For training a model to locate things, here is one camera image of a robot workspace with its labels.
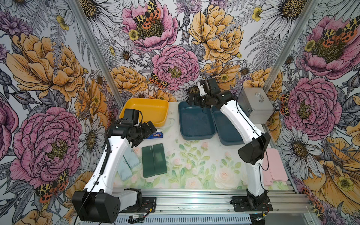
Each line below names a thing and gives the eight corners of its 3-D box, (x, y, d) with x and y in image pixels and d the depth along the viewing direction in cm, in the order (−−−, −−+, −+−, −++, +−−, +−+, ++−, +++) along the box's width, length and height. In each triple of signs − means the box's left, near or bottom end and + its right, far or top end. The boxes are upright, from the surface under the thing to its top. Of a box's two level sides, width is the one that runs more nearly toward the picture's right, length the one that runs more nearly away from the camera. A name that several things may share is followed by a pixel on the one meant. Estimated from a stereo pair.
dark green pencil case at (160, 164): (156, 175, 86) (155, 174, 84) (153, 146, 99) (152, 144, 97) (167, 173, 87) (167, 171, 85) (163, 144, 100) (163, 142, 98)
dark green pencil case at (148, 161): (144, 178, 85) (143, 176, 83) (142, 149, 97) (141, 147, 95) (155, 175, 86) (155, 173, 84) (152, 147, 98) (151, 145, 96)
